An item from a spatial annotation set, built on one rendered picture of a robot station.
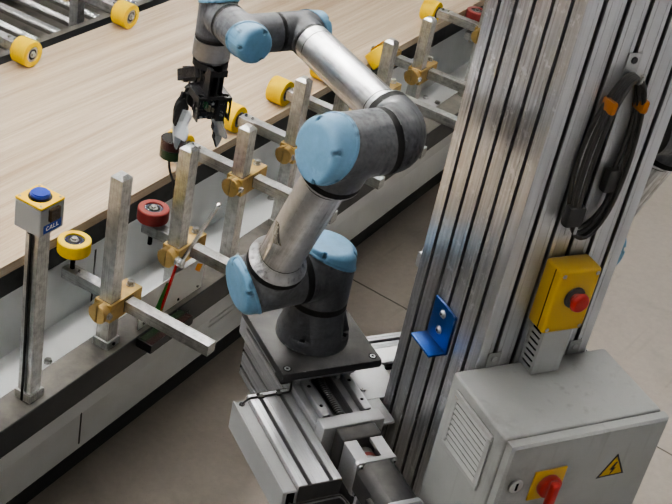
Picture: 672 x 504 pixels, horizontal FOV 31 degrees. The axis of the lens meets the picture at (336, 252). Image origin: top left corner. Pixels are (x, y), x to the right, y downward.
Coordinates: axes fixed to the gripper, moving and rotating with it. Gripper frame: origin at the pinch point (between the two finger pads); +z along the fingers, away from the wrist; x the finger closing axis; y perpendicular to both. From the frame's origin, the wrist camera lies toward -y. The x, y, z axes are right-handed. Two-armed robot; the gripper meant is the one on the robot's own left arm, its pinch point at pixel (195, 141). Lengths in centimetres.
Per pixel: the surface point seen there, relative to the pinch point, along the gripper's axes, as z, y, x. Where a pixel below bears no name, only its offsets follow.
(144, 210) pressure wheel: 41, -37, 5
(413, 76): 36, -94, 110
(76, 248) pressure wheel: 41, -24, -16
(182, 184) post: 26.8, -25.8, 9.0
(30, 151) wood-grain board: 42, -70, -16
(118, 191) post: 18.2, -11.5, -11.6
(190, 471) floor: 132, -34, 26
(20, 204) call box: 11.0, 1.9, -36.0
